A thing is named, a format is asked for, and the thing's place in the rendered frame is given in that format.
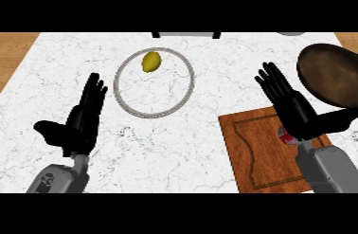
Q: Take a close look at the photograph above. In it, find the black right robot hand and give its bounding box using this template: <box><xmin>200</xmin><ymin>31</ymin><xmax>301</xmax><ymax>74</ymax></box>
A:
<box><xmin>253</xmin><ymin>62</ymin><xmax>358</xmax><ymax>142</ymax></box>

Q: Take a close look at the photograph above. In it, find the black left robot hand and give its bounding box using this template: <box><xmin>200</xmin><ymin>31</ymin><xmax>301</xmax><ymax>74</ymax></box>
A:
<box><xmin>32</xmin><ymin>72</ymin><xmax>108</xmax><ymax>158</ymax></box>

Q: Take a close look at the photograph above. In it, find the red and white can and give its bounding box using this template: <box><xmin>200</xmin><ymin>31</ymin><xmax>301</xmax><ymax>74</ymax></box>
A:
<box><xmin>276</xmin><ymin>126</ymin><xmax>298</xmax><ymax>147</ymax></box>

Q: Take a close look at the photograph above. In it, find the dark brown pan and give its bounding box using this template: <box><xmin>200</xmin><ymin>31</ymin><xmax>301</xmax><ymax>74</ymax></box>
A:
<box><xmin>295</xmin><ymin>43</ymin><xmax>358</xmax><ymax>109</ymax></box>

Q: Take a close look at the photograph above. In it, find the brown wooden cutting board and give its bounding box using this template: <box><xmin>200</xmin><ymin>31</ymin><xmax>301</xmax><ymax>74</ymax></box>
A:
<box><xmin>216</xmin><ymin>106</ymin><xmax>332</xmax><ymax>194</ymax></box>

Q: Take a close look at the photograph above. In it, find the white plate with grey rim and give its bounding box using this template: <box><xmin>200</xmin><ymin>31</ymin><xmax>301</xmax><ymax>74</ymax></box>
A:
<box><xmin>111</xmin><ymin>46</ymin><xmax>195</xmax><ymax>119</ymax></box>

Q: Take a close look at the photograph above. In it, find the yellow lemon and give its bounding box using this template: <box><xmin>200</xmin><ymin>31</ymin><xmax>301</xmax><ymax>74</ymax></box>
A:
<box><xmin>141</xmin><ymin>51</ymin><xmax>163</xmax><ymax>74</ymax></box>

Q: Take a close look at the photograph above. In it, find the grey round object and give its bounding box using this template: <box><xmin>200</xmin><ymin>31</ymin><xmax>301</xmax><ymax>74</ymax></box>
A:
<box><xmin>275</xmin><ymin>31</ymin><xmax>307</xmax><ymax>37</ymax></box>

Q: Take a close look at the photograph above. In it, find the grey appliance with black legs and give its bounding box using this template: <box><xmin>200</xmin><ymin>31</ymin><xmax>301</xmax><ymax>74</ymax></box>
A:
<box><xmin>151</xmin><ymin>31</ymin><xmax>223</xmax><ymax>40</ymax></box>

